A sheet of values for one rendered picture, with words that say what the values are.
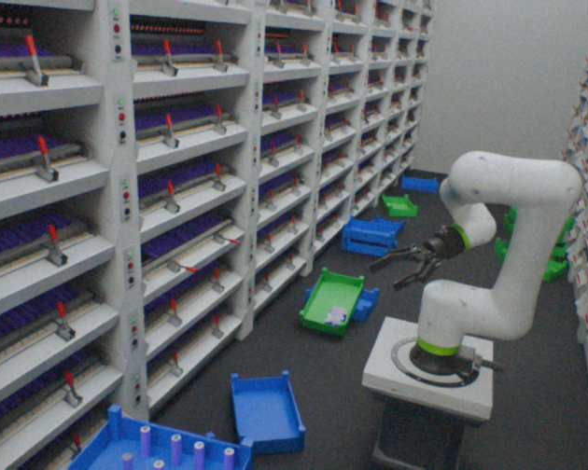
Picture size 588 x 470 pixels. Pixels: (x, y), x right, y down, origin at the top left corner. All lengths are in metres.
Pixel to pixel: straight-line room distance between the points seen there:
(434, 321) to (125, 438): 0.84
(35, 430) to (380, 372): 0.89
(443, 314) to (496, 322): 0.13
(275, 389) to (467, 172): 1.07
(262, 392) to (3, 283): 1.03
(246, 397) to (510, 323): 0.92
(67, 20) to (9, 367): 0.76
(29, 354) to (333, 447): 0.94
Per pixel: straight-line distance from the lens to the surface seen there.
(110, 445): 1.18
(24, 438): 1.40
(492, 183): 1.26
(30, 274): 1.23
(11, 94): 1.11
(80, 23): 1.31
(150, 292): 1.54
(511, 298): 1.46
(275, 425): 1.80
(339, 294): 2.43
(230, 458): 1.05
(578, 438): 2.08
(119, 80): 1.31
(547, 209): 1.30
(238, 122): 1.89
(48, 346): 1.34
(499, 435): 1.96
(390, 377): 1.52
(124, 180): 1.35
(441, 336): 1.51
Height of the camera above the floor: 1.19
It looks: 22 degrees down
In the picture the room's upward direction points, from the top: 4 degrees clockwise
